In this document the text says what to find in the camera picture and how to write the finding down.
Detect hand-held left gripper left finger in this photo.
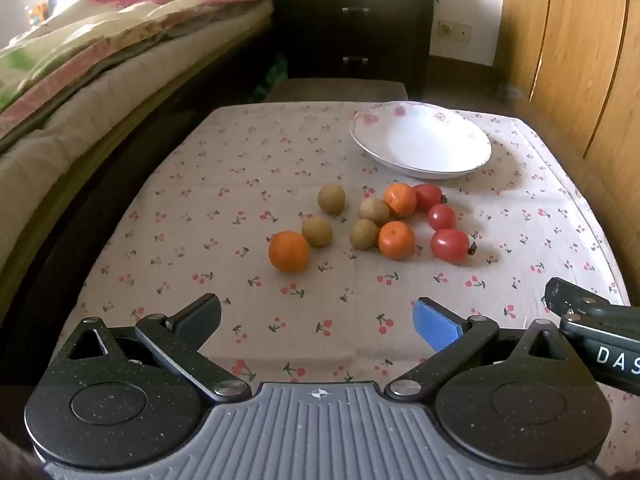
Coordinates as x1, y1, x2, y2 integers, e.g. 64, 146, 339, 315
52, 294, 253, 403

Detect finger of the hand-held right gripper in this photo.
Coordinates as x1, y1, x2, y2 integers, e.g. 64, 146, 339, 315
544, 277, 640, 318
559, 310, 640, 347

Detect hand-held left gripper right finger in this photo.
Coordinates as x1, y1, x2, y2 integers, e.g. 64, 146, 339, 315
385, 297, 593, 401

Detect red cherry tomato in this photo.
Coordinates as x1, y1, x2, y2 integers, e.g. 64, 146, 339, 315
412, 183, 446, 213
430, 228, 477, 266
427, 203, 457, 232

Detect orange tangerine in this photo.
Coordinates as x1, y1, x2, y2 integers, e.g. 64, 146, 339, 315
268, 230, 311, 274
383, 183, 418, 219
377, 221, 417, 261

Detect white floral rimmed plate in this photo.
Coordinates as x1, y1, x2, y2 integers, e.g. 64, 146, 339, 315
349, 101, 493, 180

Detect cherry print tablecloth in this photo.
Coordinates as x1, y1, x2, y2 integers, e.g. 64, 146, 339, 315
57, 101, 636, 441

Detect bed with beige mattress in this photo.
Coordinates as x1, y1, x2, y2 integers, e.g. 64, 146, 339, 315
0, 0, 281, 376

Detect green bag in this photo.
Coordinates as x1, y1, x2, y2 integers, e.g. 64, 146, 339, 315
252, 55, 290, 103

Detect brown stool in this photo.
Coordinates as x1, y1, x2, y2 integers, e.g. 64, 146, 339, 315
264, 78, 408, 107

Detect wooden wardrobe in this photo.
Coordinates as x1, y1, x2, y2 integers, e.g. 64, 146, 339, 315
492, 0, 640, 306

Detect floral patchwork blanket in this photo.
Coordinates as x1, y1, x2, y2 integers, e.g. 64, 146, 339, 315
0, 0, 278, 126

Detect dark wooden nightstand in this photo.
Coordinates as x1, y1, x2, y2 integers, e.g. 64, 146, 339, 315
274, 0, 436, 101

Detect small orange toy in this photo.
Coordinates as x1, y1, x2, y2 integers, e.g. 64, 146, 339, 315
25, 2, 51, 28

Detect wall socket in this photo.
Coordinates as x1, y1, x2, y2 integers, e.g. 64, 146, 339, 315
436, 19, 472, 42

